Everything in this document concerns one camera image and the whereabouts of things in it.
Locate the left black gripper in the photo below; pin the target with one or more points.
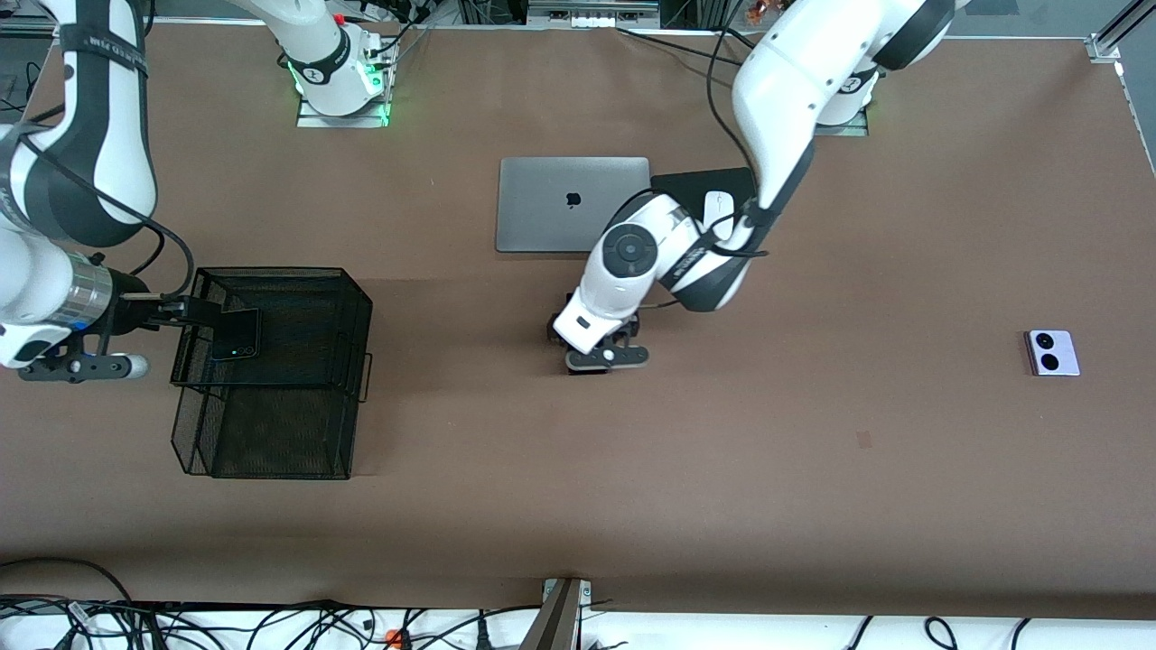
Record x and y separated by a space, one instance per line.
553 328

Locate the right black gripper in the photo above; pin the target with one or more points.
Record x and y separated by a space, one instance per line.
134 310

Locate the small black flip phone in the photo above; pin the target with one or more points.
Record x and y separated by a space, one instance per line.
237 336

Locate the lavender flip phone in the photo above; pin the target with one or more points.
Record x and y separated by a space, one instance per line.
1052 353

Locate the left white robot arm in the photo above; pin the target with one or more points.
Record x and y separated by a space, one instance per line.
795 72

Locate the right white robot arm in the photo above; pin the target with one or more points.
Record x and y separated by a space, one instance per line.
325 81

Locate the silver closed laptop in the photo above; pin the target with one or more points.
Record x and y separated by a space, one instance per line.
542 208

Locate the white computer mouse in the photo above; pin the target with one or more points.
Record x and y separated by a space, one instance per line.
718 203

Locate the black mouse pad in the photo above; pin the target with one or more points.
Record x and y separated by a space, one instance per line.
686 185

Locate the white power strip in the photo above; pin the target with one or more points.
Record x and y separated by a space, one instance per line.
591 13

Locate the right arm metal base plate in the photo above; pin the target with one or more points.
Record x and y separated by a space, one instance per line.
312 120

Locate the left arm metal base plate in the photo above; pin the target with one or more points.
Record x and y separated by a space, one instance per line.
844 131

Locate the grey metal camera bracket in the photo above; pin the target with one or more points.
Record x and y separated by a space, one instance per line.
564 618

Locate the aluminium frame corner bracket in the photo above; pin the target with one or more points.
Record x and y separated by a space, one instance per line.
1106 47

